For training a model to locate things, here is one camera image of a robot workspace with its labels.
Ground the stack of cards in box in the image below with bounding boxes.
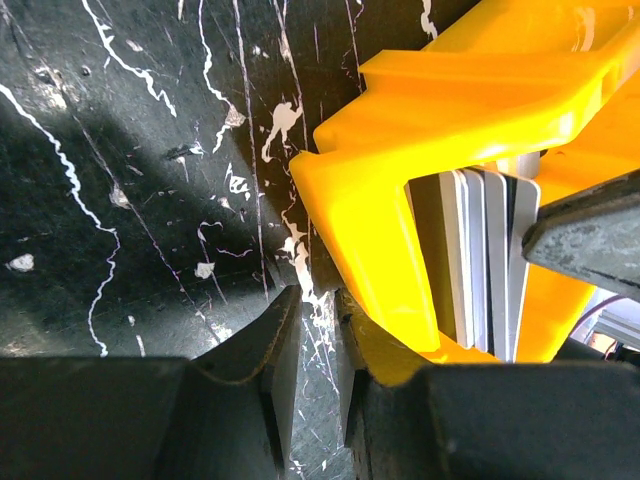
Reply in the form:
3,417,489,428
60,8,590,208
408,152,541,362

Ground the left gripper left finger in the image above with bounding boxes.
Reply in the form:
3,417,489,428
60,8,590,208
1,285,301,479

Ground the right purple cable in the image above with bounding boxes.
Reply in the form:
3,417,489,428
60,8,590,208
569,294,626,341

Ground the aluminium frame rail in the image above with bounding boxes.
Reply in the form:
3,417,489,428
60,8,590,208
593,305,639,351

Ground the orange card box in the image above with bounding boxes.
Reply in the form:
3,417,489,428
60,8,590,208
290,1,639,364

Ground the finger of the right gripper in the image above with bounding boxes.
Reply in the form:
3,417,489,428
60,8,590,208
522,170,639,301

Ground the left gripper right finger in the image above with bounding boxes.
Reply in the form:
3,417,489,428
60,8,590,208
335,290,639,479

